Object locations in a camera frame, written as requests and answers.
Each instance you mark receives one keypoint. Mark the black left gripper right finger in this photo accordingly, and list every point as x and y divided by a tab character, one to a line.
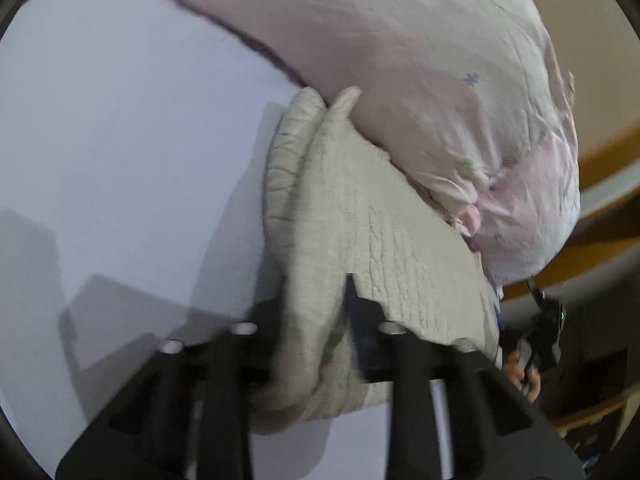
453	415

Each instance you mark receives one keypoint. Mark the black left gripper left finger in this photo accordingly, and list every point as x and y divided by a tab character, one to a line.
186	401

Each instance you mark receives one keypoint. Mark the beige knitted garment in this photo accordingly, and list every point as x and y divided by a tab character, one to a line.
334	208

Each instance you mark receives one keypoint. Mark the person's hand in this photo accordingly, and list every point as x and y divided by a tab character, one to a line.
527	381

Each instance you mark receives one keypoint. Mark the pink floral duvet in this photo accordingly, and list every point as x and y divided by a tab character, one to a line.
466	96

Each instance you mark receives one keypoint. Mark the wooden bed frame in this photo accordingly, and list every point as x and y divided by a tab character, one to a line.
609	180

